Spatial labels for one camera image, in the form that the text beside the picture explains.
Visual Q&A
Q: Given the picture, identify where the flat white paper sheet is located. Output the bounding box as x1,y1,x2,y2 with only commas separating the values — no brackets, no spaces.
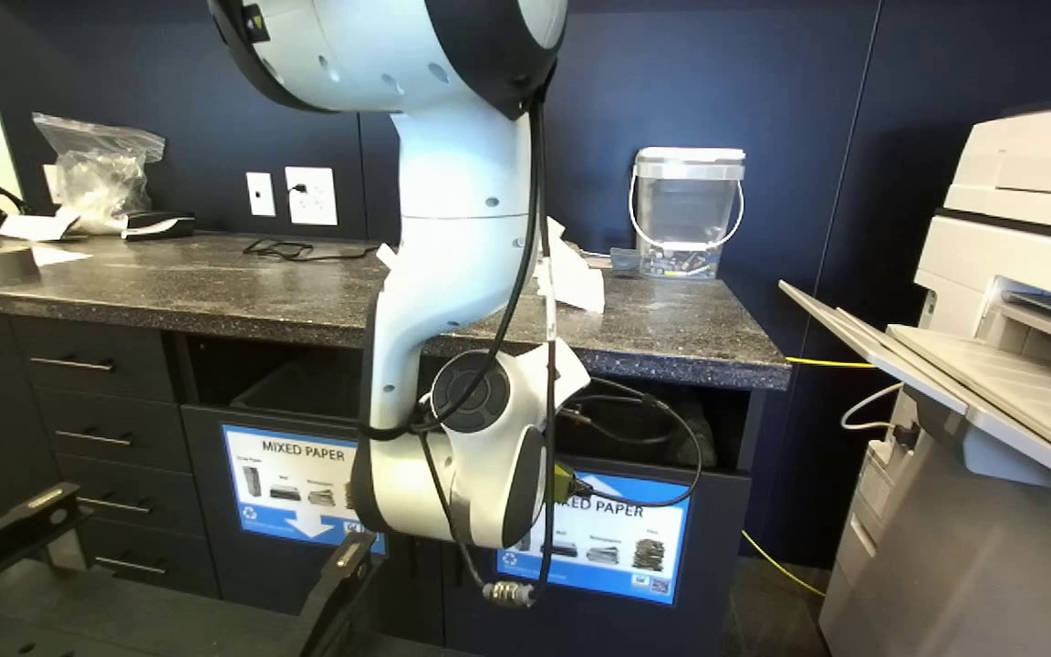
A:
25,241,96,271

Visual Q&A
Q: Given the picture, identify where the black metal stand leg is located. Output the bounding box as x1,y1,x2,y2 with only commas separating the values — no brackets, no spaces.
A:
0,484,84,631
286,526,378,657

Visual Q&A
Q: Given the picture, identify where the thin black cable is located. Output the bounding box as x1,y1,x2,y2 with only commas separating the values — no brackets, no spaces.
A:
242,232,378,263

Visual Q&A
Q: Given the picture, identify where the white office printer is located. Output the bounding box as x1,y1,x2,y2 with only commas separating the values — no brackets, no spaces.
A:
816,104,1051,657

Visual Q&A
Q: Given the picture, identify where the wide white wall outlet plate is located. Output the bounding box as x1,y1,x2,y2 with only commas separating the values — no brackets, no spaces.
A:
280,166,344,232

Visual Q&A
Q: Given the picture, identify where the mixed paper sign down arrow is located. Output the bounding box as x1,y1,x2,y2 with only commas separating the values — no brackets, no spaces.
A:
219,420,373,553

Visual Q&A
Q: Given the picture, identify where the clear plastic bucket with lid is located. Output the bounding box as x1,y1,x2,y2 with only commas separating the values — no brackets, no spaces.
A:
623,142,753,285

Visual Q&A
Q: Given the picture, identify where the mixed paper sign up arrow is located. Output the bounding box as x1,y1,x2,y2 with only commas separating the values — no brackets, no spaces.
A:
494,467,698,610

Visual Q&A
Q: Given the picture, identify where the metal drawer handle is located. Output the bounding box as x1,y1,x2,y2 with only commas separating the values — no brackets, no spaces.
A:
50,429,136,448
25,350,117,376
90,553,171,580
75,492,152,520

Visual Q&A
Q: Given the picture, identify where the folded white paper sheet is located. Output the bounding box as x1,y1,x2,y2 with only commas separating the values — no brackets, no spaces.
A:
536,221,609,317

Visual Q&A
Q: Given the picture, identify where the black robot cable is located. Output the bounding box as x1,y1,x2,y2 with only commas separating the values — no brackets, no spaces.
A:
357,69,708,615

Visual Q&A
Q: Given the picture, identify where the thin white cable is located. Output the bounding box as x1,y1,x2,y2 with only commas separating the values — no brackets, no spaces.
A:
837,380,910,437

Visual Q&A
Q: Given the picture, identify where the narrow white wall plate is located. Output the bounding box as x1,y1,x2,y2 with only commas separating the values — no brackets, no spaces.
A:
244,168,280,224

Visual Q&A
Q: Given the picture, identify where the orange wrist camera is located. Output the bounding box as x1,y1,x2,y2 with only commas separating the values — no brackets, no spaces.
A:
552,463,602,508

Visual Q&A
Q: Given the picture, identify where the right blue-label recycling bin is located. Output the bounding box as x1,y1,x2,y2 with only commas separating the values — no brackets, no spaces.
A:
439,434,755,657

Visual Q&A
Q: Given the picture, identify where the white crumpled label paper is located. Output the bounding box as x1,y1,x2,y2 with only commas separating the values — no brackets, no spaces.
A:
0,204,84,245

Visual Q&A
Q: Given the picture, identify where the dark cabinet drawer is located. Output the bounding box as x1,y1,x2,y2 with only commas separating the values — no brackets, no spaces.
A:
12,317,174,400
35,395,193,471
56,467,207,533
73,526,219,600

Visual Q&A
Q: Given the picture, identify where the dark cabinet door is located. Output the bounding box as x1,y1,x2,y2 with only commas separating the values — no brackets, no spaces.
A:
180,404,445,647

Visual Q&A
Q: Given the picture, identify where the grey printer bypass tray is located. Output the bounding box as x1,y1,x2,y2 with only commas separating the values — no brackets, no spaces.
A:
776,278,1051,490

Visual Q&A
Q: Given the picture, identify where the clear plastic bag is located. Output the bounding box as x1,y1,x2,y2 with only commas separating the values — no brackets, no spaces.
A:
28,111,171,234

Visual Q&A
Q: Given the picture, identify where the thin yellow cable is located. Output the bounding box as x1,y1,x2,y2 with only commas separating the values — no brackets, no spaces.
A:
736,526,828,603
780,356,884,376

